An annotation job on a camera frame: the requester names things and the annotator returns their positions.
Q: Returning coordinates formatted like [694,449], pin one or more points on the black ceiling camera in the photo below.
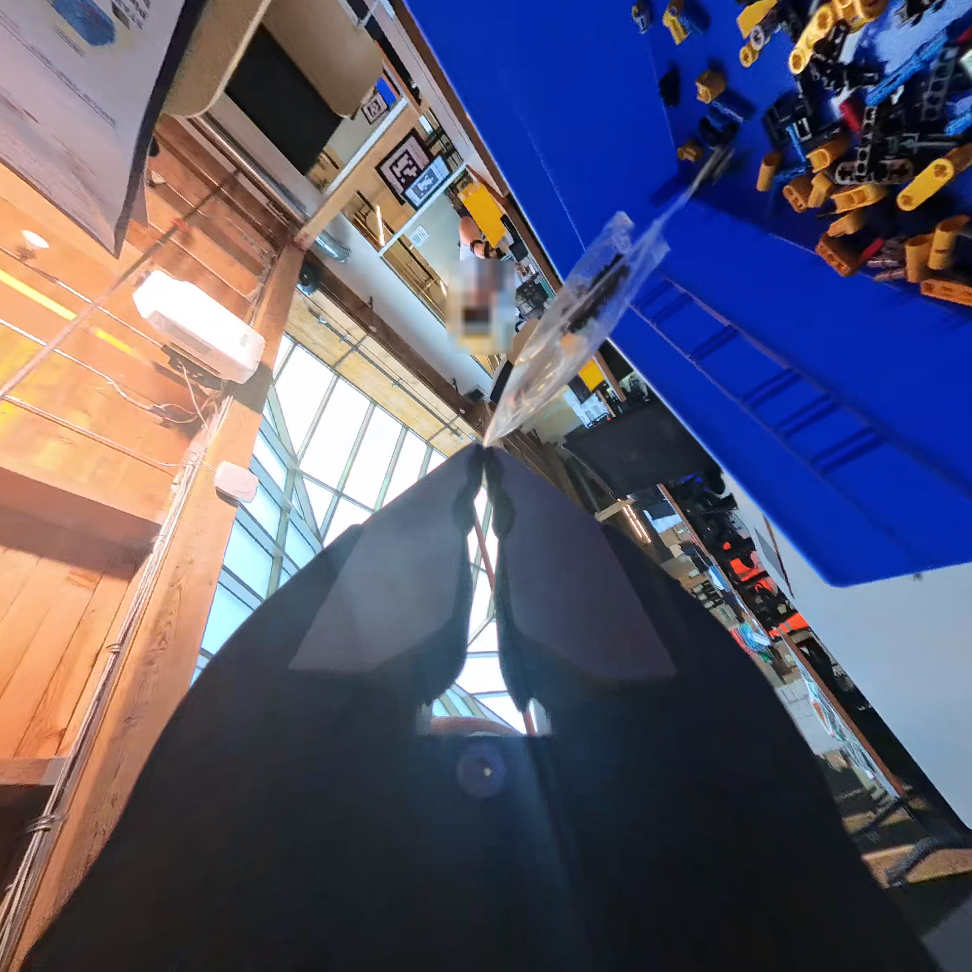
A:
[307,277]

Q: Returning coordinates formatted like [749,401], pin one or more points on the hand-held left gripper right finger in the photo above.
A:
[581,592]

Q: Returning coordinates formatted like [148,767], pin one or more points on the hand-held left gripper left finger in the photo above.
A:
[383,585]

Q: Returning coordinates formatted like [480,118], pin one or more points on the small wall screen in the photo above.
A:
[427,182]

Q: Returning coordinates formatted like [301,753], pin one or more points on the small yellow box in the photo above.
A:
[591,374]

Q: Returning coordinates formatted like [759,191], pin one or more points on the black monitor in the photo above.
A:
[645,448]

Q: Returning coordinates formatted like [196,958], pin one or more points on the clear plastic bag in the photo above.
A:
[566,334]

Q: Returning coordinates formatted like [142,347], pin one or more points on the white ceiling projector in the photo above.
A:
[201,330]

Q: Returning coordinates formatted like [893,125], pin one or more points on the pile of lego pieces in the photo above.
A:
[873,144]

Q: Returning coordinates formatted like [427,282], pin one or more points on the beige hanging panel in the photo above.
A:
[334,45]

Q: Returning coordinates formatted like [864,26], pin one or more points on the printed wall poster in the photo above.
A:
[68,106]

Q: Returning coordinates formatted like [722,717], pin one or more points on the black and white marker sign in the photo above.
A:
[402,163]

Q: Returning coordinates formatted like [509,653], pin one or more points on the blue plastic bin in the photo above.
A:
[759,395]

